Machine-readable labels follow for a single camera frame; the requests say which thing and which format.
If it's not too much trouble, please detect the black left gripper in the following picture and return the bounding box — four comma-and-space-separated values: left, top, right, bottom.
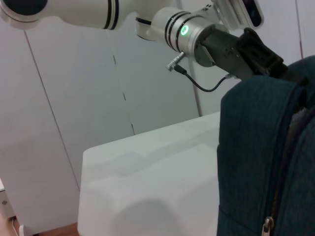
196, 27, 308, 86

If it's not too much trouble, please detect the dark teal insulated lunch bag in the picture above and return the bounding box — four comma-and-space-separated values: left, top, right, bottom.
216, 56, 315, 236

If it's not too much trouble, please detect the zipper pull with clear ring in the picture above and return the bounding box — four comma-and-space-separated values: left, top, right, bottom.
260, 216, 275, 236

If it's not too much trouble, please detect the white base panel with screw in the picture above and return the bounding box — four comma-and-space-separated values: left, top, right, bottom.
0, 178, 25, 236

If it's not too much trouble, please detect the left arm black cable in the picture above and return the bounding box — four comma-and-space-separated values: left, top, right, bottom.
166, 51, 238, 93

